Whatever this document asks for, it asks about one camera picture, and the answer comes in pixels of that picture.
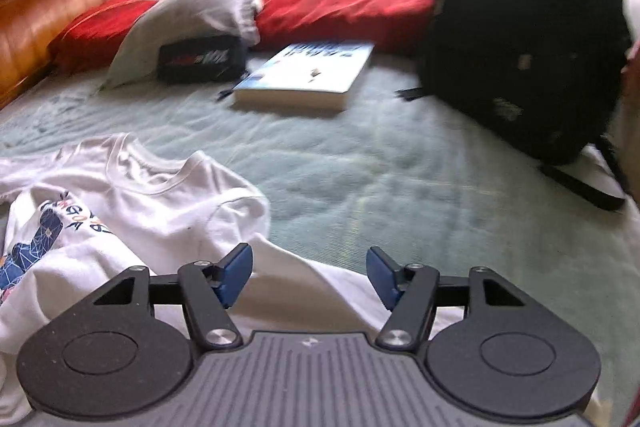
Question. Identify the grey pillow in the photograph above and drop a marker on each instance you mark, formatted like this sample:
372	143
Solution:
200	7

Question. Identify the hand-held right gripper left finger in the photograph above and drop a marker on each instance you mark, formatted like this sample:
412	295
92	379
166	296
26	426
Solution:
235	274

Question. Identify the black backpack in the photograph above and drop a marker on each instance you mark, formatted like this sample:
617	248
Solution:
520	32

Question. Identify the wooden headboard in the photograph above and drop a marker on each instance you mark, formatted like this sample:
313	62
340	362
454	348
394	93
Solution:
40	17

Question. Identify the black printed pencil case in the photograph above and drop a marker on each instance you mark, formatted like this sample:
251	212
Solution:
200	59

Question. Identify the red quilt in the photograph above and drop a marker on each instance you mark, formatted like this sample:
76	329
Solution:
340	12

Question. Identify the blue book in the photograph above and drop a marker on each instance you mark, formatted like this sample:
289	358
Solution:
305	77

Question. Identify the white printed sweatshirt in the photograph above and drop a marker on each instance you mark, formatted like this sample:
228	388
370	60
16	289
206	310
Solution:
150	207

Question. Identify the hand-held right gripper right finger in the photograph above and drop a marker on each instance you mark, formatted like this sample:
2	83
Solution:
382	274

